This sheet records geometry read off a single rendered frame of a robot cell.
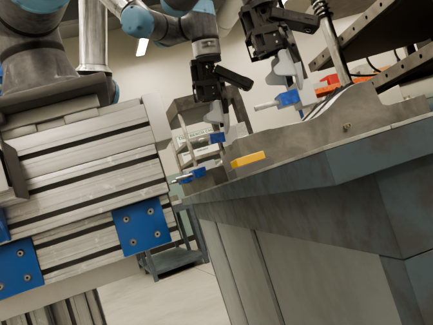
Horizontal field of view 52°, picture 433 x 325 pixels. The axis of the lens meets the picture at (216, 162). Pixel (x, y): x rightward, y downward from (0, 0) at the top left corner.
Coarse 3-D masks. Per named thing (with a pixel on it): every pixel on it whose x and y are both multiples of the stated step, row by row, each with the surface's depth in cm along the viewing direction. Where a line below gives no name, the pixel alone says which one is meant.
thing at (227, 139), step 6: (234, 126) 121; (222, 132) 121; (228, 132) 121; (234, 132) 121; (204, 138) 122; (210, 138) 120; (216, 138) 120; (222, 138) 121; (228, 138) 121; (234, 138) 121; (228, 144) 121
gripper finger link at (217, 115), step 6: (216, 102) 119; (216, 108) 119; (210, 114) 118; (216, 114) 119; (222, 114) 119; (228, 114) 118; (210, 120) 118; (216, 120) 118; (222, 120) 119; (228, 120) 119; (228, 126) 119
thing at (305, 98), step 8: (304, 80) 95; (288, 88) 99; (296, 88) 95; (304, 88) 95; (312, 88) 95; (280, 96) 94; (288, 96) 94; (296, 96) 94; (304, 96) 94; (312, 96) 95; (264, 104) 95; (272, 104) 95; (280, 104) 95; (288, 104) 95; (296, 104) 97; (304, 104) 94; (312, 104) 97
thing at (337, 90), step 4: (348, 84) 116; (336, 88) 120; (340, 88) 116; (344, 88) 116; (336, 92) 116; (324, 96) 132; (328, 96) 127; (332, 96) 119; (324, 100) 127; (328, 100) 119; (316, 104) 130; (324, 104) 119; (320, 108) 118; (312, 112) 126; (316, 112) 118; (308, 116) 126; (312, 116) 118; (304, 120) 125
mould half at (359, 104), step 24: (336, 96) 111; (360, 96) 110; (312, 120) 107; (336, 120) 108; (360, 120) 109; (384, 120) 110; (240, 144) 104; (264, 144) 105; (288, 144) 106; (312, 144) 107
